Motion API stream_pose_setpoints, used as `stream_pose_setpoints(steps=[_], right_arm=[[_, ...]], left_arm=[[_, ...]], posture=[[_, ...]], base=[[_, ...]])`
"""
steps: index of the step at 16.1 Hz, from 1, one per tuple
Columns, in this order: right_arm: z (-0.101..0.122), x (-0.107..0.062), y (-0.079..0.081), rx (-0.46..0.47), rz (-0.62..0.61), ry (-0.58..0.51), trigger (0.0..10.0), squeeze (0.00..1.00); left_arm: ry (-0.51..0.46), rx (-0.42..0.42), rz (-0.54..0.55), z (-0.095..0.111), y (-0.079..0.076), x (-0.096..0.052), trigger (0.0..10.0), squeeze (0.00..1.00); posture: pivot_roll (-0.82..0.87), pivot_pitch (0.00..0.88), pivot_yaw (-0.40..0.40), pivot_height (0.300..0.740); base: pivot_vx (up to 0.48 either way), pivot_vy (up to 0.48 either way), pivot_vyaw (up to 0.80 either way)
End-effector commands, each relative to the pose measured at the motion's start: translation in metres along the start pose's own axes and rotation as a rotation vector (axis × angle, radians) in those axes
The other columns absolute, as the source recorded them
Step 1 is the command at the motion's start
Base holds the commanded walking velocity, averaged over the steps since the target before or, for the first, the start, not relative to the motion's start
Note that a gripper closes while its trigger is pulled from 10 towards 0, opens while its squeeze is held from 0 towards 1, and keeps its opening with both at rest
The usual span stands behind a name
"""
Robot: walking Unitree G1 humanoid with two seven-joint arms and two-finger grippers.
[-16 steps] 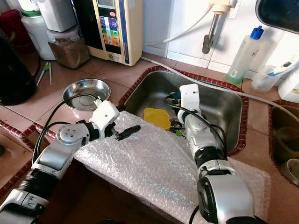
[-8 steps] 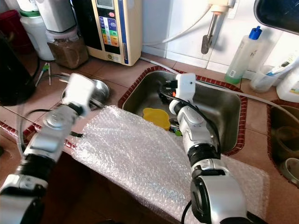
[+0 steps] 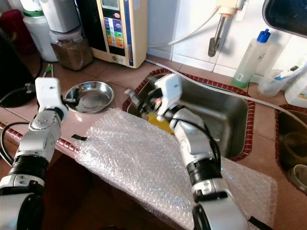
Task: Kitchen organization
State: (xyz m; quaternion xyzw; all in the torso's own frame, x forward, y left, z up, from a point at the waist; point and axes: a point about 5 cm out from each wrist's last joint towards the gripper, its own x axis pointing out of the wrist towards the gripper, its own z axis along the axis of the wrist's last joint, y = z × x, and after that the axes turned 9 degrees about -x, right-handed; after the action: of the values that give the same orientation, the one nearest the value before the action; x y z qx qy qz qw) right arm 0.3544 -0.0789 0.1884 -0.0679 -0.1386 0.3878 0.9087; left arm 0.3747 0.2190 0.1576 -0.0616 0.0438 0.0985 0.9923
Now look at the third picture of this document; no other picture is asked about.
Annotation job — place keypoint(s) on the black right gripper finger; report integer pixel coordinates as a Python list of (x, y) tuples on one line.
[(133, 95)]

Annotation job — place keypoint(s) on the shallow steel bowl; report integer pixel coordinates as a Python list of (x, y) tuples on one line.
[(93, 96)]

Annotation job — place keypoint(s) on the yellow plastic cup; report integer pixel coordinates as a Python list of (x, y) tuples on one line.
[(160, 125)]

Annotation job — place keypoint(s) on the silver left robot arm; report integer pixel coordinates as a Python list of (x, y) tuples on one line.
[(36, 143)]

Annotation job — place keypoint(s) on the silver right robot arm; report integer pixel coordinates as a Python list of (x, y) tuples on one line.
[(196, 153)]

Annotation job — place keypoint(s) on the small white green tongs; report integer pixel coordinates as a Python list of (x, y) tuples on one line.
[(48, 71)]

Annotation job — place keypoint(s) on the black tape strip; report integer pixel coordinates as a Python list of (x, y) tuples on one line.
[(79, 138)]

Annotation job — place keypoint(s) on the clear jar brown powder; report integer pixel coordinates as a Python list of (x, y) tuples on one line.
[(72, 55)]

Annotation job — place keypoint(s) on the cream water ionizer appliance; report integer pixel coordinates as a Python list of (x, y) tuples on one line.
[(136, 28)]

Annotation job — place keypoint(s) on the white container green lid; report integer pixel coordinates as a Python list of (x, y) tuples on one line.
[(39, 38)]

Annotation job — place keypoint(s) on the clear bubble wrap sheet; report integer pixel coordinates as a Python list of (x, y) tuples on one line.
[(139, 172)]

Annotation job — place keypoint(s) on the large steel sink basin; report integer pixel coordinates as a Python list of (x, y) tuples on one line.
[(225, 110)]

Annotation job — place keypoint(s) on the grey plastic appliance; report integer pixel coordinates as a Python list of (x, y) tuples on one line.
[(60, 17)]

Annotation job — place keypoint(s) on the dark red canister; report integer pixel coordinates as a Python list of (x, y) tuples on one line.
[(17, 28)]

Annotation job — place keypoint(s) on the clear soap bottle blue cap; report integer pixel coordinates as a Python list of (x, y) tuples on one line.
[(249, 62)]

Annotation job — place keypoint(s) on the clear plastic cup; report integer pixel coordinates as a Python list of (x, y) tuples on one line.
[(270, 85)]

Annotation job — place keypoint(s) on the small steel sink basin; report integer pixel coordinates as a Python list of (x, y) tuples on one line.
[(290, 124)]

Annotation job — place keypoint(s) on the white detergent bottle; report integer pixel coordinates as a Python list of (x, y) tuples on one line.
[(297, 93)]

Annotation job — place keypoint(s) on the green translucent plastic bowl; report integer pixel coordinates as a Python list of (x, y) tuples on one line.
[(296, 143)]

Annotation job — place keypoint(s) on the black tray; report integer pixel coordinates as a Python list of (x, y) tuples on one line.
[(285, 14)]

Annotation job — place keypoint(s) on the grey metal cup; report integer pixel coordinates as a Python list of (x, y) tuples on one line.
[(300, 173)]

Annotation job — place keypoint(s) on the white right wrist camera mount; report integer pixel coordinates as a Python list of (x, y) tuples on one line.
[(169, 88)]

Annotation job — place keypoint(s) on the cream wall faucet metal spout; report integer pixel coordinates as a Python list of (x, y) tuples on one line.
[(219, 33)]

